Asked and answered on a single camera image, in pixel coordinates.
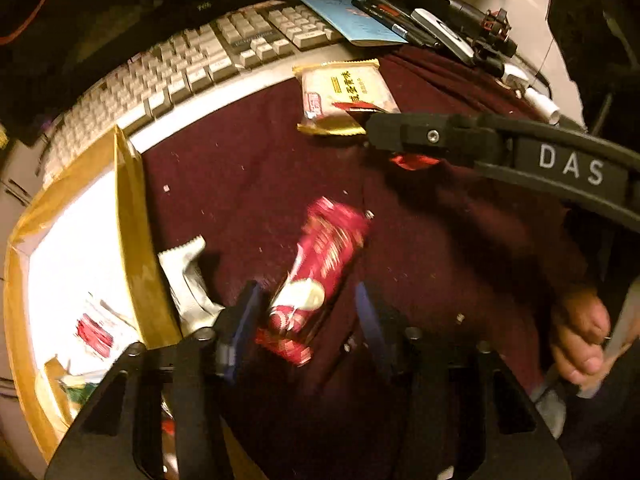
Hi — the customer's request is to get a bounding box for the silver white snack wrapper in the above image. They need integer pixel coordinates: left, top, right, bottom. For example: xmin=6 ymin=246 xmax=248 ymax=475
xmin=157 ymin=235 xmax=224 ymax=337

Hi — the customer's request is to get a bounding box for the small red black snack packet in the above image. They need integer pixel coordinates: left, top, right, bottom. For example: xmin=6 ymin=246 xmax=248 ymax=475
xmin=333 ymin=101 xmax=439 ymax=171

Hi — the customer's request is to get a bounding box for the red golden crown snack bar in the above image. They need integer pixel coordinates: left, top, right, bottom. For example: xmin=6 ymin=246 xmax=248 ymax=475
xmin=255 ymin=196 xmax=373 ymax=367

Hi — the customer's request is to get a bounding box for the large yellow biscuit pack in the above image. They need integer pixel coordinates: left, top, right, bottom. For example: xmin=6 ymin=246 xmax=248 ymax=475
xmin=293 ymin=58 xmax=400 ymax=136

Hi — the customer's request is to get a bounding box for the person's right hand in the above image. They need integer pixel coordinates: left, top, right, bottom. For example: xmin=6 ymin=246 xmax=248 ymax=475
xmin=550 ymin=287 xmax=639 ymax=389

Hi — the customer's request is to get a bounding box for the white black remote device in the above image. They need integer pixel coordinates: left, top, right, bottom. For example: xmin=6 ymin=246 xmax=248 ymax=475
xmin=411 ymin=9 xmax=474 ymax=65

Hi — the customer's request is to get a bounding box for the dark red table cloth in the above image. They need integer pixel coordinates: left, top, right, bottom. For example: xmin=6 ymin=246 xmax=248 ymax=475
xmin=142 ymin=45 xmax=601 ymax=480

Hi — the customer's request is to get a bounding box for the black pens bundle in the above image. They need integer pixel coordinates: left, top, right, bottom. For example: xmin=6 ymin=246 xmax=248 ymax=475
xmin=352 ymin=0 xmax=442 ymax=49

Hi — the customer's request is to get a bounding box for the light blue notebook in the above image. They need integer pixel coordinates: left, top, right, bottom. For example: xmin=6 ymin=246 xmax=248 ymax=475
xmin=299 ymin=0 xmax=407 ymax=47

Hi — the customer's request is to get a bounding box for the gold cardboard box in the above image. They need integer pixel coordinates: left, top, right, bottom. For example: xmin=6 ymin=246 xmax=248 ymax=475
xmin=3 ymin=128 xmax=181 ymax=460

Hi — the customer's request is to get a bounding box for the green snack packet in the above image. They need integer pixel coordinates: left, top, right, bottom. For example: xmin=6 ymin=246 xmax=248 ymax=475
xmin=58 ymin=374 xmax=102 ymax=406

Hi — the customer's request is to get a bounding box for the beige computer keyboard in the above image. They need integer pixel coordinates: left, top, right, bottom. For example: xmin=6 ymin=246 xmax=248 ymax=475
xmin=36 ymin=0 xmax=355 ymax=185

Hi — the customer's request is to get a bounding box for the black monitor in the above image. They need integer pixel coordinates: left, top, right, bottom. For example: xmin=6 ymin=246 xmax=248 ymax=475
xmin=1 ymin=0 xmax=257 ymax=144

